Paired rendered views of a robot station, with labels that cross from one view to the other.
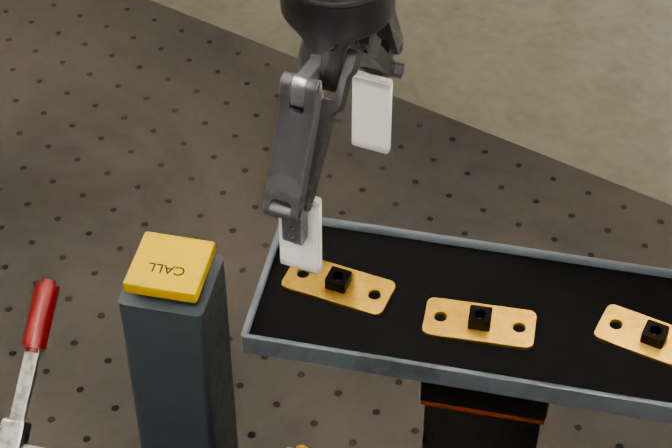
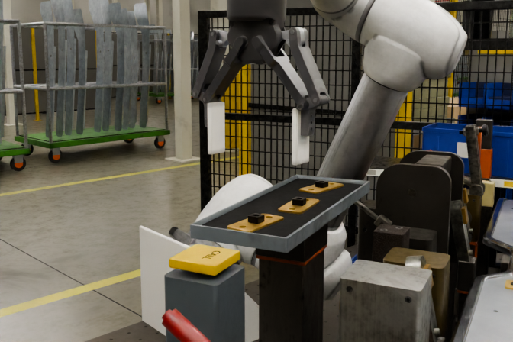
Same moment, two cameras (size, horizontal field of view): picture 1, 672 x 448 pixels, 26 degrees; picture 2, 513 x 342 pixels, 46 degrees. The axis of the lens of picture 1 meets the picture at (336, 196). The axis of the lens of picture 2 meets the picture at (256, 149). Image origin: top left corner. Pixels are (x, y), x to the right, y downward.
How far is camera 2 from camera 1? 1.14 m
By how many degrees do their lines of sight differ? 74
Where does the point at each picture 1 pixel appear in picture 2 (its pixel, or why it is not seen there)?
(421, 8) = not seen: outside the picture
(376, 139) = (221, 143)
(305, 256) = (305, 150)
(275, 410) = not seen: outside the picture
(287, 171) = (316, 76)
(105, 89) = not seen: outside the picture
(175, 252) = (198, 252)
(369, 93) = (217, 112)
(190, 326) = (242, 279)
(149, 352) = (227, 325)
